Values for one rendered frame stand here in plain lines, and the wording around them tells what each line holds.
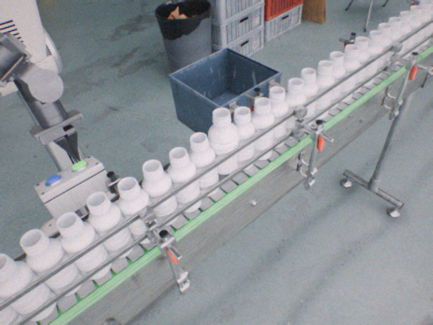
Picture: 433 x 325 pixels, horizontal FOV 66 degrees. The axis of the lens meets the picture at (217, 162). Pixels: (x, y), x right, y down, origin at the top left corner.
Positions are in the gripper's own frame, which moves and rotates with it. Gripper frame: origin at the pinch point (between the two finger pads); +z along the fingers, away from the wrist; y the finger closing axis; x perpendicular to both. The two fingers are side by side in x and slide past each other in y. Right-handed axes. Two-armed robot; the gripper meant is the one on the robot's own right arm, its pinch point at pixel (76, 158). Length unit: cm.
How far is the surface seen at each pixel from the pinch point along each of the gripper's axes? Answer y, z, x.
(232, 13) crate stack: 185, 8, 168
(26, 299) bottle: -20.3, 11.5, -18.3
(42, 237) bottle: -12.9, 3.0, -18.6
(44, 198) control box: -9.5, 2.8, -4.1
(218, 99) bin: 72, 24, 51
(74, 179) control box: -3.0, 2.5, -4.0
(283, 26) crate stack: 268, 43, 194
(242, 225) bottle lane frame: 27.1, 34.9, -12.2
